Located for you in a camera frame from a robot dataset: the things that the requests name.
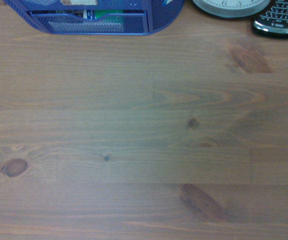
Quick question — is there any blue mesh desk organizer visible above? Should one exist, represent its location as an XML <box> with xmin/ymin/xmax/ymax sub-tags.
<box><xmin>3</xmin><ymin>0</ymin><xmax>186</xmax><ymax>36</ymax></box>

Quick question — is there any black keypad mobile phone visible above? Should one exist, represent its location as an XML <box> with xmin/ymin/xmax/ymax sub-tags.
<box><xmin>251</xmin><ymin>0</ymin><xmax>288</xmax><ymax>40</ymax></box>

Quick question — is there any round analog alarm clock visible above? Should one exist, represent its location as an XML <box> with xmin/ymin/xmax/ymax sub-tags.
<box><xmin>191</xmin><ymin>0</ymin><xmax>271</xmax><ymax>19</ymax></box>

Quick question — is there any white paper card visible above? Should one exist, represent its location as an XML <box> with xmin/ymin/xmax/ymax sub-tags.
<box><xmin>60</xmin><ymin>0</ymin><xmax>98</xmax><ymax>6</ymax></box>

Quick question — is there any green card in drawer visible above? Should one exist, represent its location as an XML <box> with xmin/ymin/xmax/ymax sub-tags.
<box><xmin>83</xmin><ymin>9</ymin><xmax>125</xmax><ymax>25</ymax></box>

